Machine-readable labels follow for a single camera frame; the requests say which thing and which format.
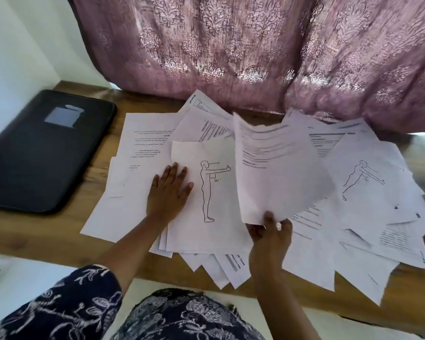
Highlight white printed papers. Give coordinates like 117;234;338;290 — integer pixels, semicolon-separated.
80;90;425;306

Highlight person's left hand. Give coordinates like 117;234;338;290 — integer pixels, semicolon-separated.
146;162;195;227

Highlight person's left forearm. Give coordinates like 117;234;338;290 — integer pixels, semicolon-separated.
98;214;165;289

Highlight person's right forearm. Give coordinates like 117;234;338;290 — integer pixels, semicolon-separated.
249;268;321;340

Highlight pink patterned curtain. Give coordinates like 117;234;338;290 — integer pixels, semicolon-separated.
66;0;425;134

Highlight black folder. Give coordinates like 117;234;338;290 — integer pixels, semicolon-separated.
0;90;118;215

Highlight person's right hand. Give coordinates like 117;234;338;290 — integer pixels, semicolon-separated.
246;211;293;278

